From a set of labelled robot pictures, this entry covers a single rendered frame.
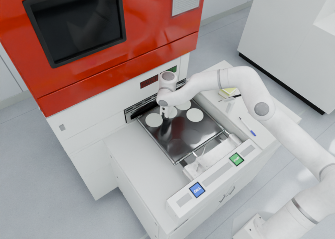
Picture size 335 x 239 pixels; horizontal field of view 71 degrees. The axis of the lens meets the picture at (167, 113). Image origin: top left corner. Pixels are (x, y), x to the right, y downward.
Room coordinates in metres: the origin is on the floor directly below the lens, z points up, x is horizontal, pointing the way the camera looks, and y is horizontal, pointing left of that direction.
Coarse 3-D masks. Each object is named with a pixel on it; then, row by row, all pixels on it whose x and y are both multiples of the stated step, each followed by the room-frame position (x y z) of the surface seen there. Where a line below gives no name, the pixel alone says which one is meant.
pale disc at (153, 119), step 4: (148, 116) 0.84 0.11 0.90; (152, 116) 0.84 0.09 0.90; (156, 116) 0.84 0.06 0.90; (160, 116) 0.84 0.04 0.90; (148, 120) 0.81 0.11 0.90; (152, 120) 0.81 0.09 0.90; (156, 120) 0.81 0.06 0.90; (160, 120) 0.81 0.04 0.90; (148, 124) 0.78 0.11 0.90; (152, 124) 0.78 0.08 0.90; (156, 124) 0.78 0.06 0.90; (160, 124) 0.78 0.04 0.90
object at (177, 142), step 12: (156, 108) 0.90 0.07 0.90; (144, 120) 0.80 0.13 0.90; (168, 120) 0.82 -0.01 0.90; (180, 120) 0.82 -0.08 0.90; (204, 120) 0.84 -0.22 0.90; (156, 132) 0.73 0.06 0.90; (168, 132) 0.73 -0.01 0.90; (180, 132) 0.74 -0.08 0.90; (192, 132) 0.75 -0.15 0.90; (204, 132) 0.75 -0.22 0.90; (216, 132) 0.76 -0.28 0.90; (168, 144) 0.66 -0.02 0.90; (180, 144) 0.66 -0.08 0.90; (192, 144) 0.67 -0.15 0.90; (180, 156) 0.59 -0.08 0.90
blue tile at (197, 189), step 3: (195, 186) 0.41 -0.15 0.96; (198, 186) 0.41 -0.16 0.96; (192, 189) 0.39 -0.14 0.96; (195, 189) 0.40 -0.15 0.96; (198, 189) 0.40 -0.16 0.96; (201, 189) 0.40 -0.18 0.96; (195, 192) 0.38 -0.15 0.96; (198, 192) 0.38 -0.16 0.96; (201, 192) 0.38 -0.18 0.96; (195, 195) 0.37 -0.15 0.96; (198, 195) 0.37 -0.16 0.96
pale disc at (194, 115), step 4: (192, 108) 0.92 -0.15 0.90; (188, 112) 0.89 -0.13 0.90; (192, 112) 0.89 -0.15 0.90; (196, 112) 0.89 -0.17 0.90; (200, 112) 0.89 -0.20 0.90; (188, 116) 0.86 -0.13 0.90; (192, 116) 0.86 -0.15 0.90; (196, 116) 0.86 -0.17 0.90; (200, 116) 0.86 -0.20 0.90; (192, 120) 0.83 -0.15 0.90; (196, 120) 0.83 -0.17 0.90
